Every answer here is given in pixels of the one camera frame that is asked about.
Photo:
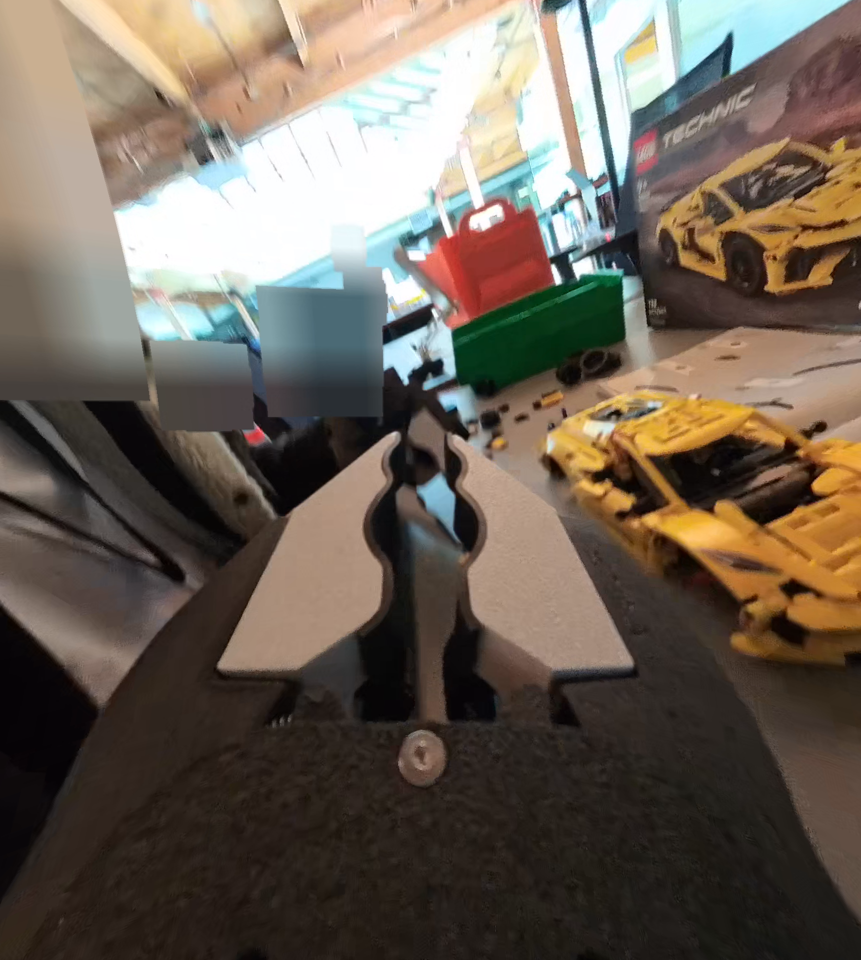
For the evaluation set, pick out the black pole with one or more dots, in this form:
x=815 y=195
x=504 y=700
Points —
x=597 y=97

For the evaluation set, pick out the toy car set box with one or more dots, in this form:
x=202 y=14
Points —
x=775 y=225

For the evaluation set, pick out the green plastic bin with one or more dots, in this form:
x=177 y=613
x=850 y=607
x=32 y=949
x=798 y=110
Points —
x=535 y=337

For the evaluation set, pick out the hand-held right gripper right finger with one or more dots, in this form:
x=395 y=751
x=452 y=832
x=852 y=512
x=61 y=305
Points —
x=543 y=592

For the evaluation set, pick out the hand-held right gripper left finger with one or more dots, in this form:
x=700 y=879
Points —
x=303 y=592

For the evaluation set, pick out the yellow toy brick car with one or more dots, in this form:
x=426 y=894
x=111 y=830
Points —
x=813 y=525

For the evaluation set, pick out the scattered small bricks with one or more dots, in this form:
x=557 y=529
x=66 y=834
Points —
x=550 y=400

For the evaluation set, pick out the black toy tyre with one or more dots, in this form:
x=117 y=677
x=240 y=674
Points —
x=601 y=364
x=568 y=373

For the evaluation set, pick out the grey desk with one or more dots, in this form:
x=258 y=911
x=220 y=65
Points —
x=835 y=787

